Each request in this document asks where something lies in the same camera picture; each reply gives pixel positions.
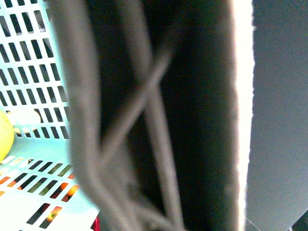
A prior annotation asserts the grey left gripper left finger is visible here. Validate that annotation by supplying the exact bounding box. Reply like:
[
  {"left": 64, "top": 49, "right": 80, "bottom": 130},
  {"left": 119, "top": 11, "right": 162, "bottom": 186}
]
[{"left": 49, "top": 0, "right": 185, "bottom": 231}]

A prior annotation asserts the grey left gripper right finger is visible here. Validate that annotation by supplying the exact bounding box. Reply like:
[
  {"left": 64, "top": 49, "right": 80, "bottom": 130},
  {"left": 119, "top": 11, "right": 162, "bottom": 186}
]
[{"left": 143, "top": 0, "right": 245, "bottom": 231}]

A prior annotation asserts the yellow lemon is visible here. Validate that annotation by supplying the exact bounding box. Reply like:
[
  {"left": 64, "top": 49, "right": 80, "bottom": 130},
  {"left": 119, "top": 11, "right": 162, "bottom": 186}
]
[{"left": 0, "top": 111, "right": 14, "bottom": 161}]

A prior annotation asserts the light green plastic basket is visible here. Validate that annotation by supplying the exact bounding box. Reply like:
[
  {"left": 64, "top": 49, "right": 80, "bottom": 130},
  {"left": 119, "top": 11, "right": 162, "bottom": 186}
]
[{"left": 0, "top": 0, "right": 99, "bottom": 231}]

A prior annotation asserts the red fruit far left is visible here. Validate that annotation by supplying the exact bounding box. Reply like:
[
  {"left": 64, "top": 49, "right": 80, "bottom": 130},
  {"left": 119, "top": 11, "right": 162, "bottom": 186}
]
[{"left": 90, "top": 217, "right": 101, "bottom": 231}]

